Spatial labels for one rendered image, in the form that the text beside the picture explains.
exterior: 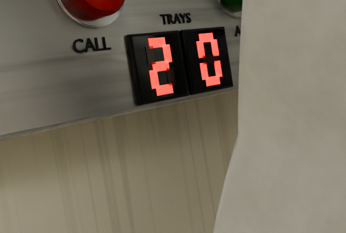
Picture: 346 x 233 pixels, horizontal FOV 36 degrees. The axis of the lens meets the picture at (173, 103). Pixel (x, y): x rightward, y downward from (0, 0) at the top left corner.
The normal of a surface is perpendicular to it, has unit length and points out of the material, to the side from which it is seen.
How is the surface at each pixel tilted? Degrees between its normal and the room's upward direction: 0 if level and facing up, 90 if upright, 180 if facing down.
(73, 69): 90
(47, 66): 90
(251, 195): 90
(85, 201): 90
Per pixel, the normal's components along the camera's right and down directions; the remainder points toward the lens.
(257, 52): -0.69, 0.54
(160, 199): 0.67, -0.07
